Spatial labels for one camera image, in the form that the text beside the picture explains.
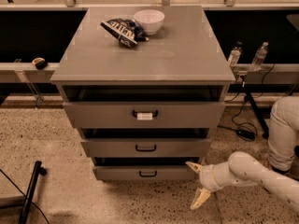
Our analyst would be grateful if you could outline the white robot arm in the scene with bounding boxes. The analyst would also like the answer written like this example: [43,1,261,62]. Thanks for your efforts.
[186,151,299,213]

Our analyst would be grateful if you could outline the left clear water bottle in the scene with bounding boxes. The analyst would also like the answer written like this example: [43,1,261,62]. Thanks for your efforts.
[228,41,242,67]

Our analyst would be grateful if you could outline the grey bottom drawer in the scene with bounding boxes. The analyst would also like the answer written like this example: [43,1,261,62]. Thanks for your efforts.
[93,165,198,181]

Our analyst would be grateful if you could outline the black stand leg left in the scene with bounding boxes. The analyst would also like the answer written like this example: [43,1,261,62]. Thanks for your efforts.
[18,161,47,224]

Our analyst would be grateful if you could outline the grey middle drawer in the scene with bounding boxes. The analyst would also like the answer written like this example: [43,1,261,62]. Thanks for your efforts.
[81,138,211,158]

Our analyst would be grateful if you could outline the person leg light trousers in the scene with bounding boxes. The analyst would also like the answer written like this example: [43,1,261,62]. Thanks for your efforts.
[268,96,299,173]

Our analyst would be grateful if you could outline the right clear water bottle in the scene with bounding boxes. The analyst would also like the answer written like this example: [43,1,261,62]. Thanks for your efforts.
[251,42,269,71]

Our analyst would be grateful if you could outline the clear water bottle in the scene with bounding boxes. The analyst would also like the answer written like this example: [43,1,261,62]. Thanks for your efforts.
[251,42,269,71]
[228,41,242,67]

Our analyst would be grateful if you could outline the black tripod leg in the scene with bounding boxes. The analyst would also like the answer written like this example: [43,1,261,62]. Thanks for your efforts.
[243,85,269,139]

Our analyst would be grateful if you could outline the white bowl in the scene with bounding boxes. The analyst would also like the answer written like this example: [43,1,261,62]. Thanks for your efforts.
[134,9,164,35]

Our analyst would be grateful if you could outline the grey drawer cabinet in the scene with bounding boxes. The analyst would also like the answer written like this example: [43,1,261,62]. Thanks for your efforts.
[50,5,236,161]

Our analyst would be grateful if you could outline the grey drawer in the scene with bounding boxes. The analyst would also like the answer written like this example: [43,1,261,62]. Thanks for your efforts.
[64,102,225,129]
[81,138,211,158]
[93,165,198,181]

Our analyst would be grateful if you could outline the black power adapter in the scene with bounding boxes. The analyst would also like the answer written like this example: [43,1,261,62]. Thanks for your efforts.
[236,128,255,141]

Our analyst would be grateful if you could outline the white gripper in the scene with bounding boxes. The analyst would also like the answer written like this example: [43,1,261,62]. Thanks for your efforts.
[186,161,225,210]

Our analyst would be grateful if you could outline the yellow black tape measure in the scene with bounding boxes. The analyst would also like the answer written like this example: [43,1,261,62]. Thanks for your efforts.
[32,57,48,70]

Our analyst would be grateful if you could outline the dark snack bag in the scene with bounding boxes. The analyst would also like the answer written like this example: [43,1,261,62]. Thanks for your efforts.
[100,18,149,48]

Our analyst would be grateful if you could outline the grey top drawer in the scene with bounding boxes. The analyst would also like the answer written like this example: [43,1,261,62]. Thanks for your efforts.
[64,102,225,129]

